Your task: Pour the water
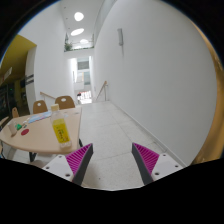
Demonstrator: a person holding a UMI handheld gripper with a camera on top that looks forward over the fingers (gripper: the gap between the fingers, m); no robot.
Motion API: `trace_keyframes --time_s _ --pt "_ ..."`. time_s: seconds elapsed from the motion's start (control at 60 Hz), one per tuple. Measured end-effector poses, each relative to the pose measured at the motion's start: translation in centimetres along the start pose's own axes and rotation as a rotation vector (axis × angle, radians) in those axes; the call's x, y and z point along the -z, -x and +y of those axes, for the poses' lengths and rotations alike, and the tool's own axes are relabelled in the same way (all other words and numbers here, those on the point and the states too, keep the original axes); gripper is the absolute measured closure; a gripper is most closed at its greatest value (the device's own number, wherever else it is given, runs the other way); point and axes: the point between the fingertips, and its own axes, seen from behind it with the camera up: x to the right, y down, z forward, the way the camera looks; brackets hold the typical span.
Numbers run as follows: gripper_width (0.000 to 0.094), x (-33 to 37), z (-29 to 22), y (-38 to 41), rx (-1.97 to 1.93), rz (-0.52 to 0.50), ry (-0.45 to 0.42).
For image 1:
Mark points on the wooden chair right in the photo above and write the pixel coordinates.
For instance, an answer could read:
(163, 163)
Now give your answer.
(65, 102)

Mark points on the red round coaster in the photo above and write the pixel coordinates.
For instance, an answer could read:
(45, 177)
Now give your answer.
(24, 132)

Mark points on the yellow drink plastic bottle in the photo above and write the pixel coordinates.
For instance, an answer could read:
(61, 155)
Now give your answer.
(60, 127)

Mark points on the green balcony plant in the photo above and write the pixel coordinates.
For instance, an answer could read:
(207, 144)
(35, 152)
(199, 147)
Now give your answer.
(68, 46)

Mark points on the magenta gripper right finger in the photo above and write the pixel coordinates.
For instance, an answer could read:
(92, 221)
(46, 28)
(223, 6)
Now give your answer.
(153, 166)

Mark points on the wooden chair middle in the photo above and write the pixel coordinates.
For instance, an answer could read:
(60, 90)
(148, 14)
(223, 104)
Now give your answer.
(39, 107)

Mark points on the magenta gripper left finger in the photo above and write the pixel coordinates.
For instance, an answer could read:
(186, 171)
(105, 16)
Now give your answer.
(73, 166)

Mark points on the blue printed paper sheet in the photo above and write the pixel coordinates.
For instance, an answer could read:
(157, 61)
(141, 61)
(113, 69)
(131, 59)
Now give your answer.
(40, 116)

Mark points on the white wall-mounted box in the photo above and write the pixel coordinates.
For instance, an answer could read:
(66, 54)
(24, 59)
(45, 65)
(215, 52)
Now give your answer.
(120, 37)

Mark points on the wooden chair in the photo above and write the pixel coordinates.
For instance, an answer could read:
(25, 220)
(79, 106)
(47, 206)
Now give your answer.
(65, 102)
(39, 107)
(15, 113)

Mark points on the wooden chair left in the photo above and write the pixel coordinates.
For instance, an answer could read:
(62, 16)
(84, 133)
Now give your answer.
(15, 113)

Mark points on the wooden stair handrail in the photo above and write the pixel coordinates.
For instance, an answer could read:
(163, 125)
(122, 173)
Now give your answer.
(103, 91)

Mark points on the green small object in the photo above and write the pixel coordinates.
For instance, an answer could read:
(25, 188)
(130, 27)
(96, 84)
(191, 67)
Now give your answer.
(18, 126)

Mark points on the light wooden round table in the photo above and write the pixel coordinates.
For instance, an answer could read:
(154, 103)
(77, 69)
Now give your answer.
(41, 138)

